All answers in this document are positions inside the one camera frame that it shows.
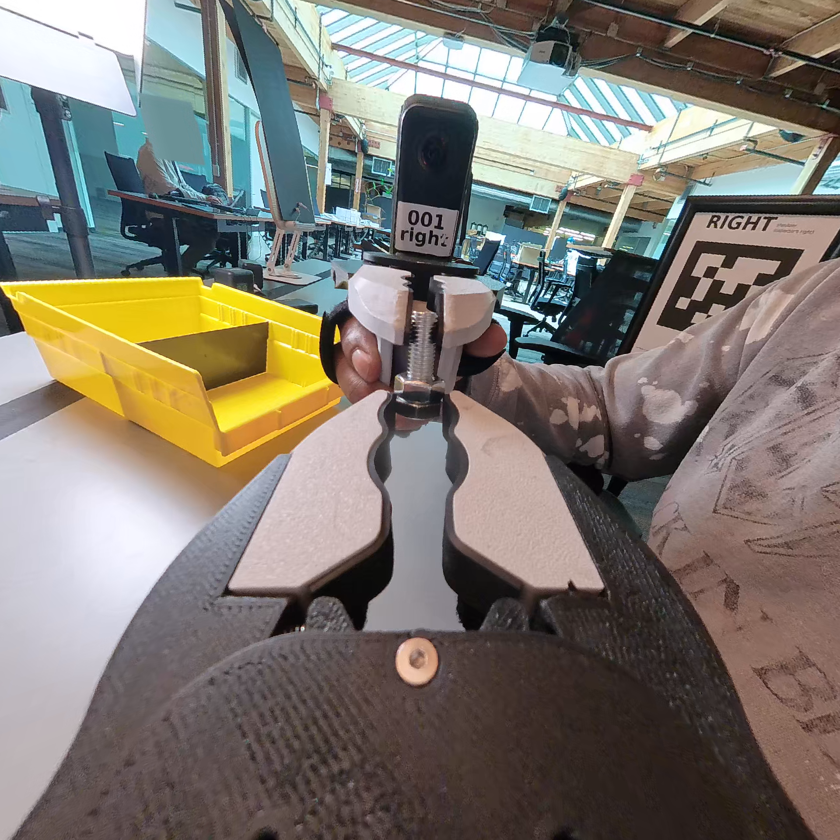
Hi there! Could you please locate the black office chair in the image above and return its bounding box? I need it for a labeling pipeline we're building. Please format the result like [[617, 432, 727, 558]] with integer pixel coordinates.
[[512, 252, 657, 365]]

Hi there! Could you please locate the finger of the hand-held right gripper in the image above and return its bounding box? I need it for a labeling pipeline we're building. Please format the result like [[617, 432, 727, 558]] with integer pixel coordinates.
[[430, 276, 497, 389], [348, 266, 413, 386]]

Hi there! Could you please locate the ceiling projector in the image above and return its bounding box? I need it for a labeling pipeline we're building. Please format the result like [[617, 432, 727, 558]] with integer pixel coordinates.
[[517, 25, 583, 93]]

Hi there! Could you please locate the steel hex nut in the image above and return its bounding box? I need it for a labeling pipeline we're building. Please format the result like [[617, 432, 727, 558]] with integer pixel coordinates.
[[392, 373, 450, 399]]

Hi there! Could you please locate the yellow plastic bin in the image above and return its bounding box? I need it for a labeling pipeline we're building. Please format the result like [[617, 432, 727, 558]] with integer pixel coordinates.
[[0, 276, 342, 468]]

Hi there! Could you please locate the person's spattered grey sweatshirt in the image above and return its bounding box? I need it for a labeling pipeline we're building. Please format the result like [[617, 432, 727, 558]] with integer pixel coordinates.
[[646, 367, 840, 840]]

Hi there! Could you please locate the steel hex bolt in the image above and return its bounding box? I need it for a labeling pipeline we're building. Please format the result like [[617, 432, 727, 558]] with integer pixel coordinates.
[[392, 311, 449, 422]]

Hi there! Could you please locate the person's right hand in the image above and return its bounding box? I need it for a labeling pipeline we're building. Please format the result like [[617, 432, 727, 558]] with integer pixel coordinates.
[[331, 317, 511, 430]]

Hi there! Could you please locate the black and white marker board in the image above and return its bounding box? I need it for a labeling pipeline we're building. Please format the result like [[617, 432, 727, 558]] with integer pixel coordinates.
[[617, 195, 840, 358]]

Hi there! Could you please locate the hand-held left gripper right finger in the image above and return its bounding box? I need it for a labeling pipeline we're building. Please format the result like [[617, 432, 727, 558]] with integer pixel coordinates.
[[443, 392, 606, 614]]

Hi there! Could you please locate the brown office desk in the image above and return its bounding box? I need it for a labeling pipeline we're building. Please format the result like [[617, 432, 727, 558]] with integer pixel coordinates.
[[108, 190, 277, 277]]

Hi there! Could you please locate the person's right forearm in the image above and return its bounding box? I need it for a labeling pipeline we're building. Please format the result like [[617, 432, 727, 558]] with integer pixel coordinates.
[[469, 259, 840, 480]]

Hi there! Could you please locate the black bin divider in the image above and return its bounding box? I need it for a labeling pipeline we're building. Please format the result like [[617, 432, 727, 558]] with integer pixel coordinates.
[[138, 322, 271, 391]]

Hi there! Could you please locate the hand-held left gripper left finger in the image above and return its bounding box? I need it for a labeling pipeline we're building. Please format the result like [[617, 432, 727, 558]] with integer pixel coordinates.
[[228, 390, 395, 614]]

